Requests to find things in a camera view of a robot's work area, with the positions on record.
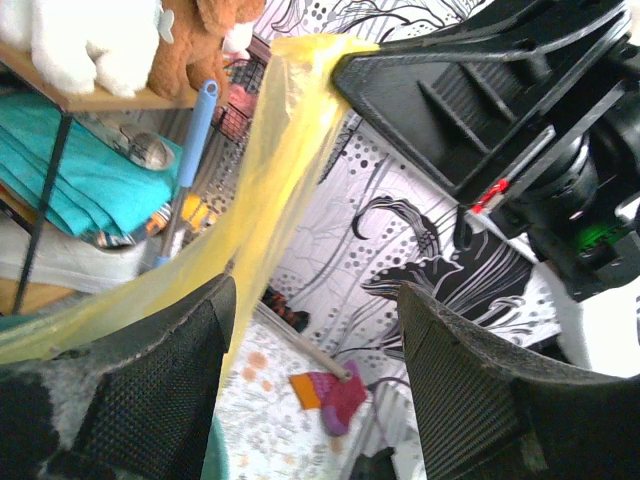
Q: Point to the brown teddy bear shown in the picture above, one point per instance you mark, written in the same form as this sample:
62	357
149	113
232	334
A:
195	55

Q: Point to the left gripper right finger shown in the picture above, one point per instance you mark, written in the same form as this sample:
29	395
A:
489	409

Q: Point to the teal folded cloth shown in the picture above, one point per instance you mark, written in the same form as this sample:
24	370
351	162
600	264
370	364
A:
96	189

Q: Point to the black orange cloth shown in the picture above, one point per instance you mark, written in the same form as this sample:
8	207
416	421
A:
298	320

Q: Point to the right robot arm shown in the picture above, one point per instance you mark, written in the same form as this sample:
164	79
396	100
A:
594	278

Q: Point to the yellow plush toy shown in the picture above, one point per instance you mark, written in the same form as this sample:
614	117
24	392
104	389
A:
197	214

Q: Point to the white storage box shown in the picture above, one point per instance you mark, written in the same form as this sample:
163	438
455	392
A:
69	262

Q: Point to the blue floor mop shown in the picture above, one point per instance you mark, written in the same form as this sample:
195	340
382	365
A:
198	128

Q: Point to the wooden broom stick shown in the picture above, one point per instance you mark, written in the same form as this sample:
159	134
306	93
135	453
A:
304	345

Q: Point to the white plush dog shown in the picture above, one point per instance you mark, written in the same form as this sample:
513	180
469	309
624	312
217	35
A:
76	45

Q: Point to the yellow trash bag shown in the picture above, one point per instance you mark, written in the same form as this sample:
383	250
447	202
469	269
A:
296	122

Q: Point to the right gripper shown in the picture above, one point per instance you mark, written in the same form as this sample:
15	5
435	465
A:
542	132

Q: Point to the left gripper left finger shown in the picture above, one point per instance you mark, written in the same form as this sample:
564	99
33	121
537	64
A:
139	404

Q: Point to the black wire basket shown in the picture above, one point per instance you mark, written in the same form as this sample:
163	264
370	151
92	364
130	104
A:
244	63

